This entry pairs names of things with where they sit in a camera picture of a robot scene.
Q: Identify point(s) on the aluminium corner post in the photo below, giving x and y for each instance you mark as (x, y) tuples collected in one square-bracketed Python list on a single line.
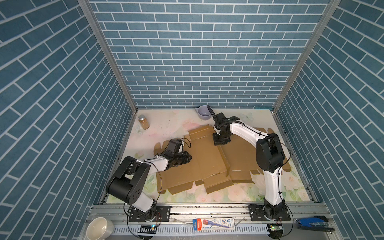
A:
[(318, 30), (93, 22)]

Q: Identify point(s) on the blue black stapler tool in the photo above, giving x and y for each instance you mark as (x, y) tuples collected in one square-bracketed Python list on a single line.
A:
[(316, 223)]

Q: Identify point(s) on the aluminium corner post left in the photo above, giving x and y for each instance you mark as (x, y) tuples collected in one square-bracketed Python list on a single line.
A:
[(93, 22)]

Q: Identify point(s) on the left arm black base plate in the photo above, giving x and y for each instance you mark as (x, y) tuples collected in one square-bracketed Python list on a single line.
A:
[(157, 213)]

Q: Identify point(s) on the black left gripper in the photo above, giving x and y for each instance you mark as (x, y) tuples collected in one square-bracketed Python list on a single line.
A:
[(186, 158)]

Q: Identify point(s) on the flat brown cardboard box blank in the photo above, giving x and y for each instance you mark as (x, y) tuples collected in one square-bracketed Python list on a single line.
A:
[(241, 156)]

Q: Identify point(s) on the lavender ceramic mug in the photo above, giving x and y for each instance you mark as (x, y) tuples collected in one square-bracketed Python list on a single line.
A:
[(203, 112)]

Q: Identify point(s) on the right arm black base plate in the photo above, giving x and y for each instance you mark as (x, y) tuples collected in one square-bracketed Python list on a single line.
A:
[(270, 213)]

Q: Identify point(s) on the white ceramic bowl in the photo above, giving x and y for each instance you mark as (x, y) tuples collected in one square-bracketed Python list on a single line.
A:
[(99, 229)]

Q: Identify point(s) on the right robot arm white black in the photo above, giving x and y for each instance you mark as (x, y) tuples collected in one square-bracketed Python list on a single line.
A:
[(269, 152)]

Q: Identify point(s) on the blue red white packet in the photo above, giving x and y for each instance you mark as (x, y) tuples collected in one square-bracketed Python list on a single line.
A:
[(209, 224)]

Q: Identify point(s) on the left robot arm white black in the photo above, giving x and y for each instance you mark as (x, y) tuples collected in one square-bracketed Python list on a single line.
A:
[(127, 182)]

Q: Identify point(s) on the brown cardboard box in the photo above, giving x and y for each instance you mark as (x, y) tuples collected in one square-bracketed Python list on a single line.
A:
[(241, 156), (208, 166)]

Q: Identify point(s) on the aluminium corner post right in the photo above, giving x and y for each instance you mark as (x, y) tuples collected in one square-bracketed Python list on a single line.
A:
[(318, 30)]

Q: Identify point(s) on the aluminium front rail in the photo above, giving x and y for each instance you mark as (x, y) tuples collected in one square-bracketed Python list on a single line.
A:
[(177, 220)]

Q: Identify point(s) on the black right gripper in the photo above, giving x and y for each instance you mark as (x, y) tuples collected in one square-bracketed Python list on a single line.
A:
[(216, 142)]

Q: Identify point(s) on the glass spice jar silver lid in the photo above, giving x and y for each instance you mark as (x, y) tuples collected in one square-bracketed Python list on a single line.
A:
[(144, 122)]

